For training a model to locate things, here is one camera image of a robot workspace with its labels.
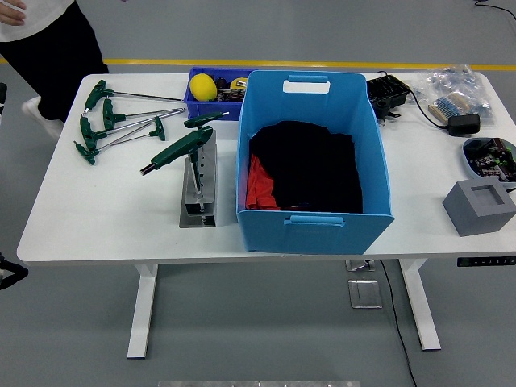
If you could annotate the person's right hand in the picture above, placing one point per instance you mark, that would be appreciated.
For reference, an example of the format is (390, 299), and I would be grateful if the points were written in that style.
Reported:
(12, 14)

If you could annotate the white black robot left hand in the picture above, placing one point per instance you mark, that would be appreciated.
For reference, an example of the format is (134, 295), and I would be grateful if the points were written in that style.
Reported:
(21, 273)

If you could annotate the grey metal tool stand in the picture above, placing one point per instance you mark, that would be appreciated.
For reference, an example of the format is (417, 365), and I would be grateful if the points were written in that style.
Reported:
(207, 181)

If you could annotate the large light blue box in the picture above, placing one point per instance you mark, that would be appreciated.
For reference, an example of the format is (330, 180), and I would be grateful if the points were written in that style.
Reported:
(314, 238)

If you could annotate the white table leg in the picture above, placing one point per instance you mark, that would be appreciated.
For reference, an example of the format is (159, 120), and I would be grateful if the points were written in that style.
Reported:
(142, 310)
(421, 306)

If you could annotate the yellow lemon-shaped ball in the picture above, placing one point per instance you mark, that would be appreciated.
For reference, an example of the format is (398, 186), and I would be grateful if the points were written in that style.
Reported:
(202, 86)

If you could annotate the small dark blue bin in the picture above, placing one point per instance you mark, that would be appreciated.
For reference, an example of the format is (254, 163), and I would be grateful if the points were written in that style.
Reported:
(213, 111)

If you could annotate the dark electronic parts pile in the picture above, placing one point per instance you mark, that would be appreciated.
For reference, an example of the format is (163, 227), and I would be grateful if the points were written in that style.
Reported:
(230, 94)

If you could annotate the yellow tape measure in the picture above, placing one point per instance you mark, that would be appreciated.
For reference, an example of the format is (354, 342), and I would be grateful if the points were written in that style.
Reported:
(238, 83)

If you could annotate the red cloth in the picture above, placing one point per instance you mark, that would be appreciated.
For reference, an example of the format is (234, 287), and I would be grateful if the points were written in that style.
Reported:
(260, 185)

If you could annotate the black cloth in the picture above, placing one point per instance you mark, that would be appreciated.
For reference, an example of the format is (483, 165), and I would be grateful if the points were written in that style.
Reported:
(314, 165)

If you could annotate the square metal floor plate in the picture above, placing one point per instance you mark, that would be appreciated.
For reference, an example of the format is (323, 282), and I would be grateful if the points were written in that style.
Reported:
(364, 294)

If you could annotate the black plastic tray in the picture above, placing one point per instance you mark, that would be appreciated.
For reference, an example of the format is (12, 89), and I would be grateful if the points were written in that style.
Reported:
(387, 90)

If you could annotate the clear plastic parts bags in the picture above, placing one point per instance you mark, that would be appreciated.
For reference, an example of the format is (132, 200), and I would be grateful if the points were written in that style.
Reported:
(447, 82)

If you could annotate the beige resistor tape strip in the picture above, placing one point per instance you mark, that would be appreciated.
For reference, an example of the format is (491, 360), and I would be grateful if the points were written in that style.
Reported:
(449, 105)

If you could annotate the grey block with square recess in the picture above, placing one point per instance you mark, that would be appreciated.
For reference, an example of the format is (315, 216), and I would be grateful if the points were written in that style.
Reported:
(471, 217)

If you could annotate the black table control panel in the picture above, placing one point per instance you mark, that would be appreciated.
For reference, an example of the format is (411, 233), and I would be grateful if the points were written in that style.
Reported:
(485, 261)

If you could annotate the black power adapter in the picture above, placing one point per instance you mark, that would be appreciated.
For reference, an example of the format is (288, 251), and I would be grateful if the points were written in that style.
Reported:
(464, 125)

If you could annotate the light blue oval parts tray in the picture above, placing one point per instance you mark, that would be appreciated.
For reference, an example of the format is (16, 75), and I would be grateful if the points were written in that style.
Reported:
(489, 159)

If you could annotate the small metal floor bracket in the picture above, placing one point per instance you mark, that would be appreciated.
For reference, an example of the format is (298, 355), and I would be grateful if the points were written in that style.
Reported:
(359, 265)

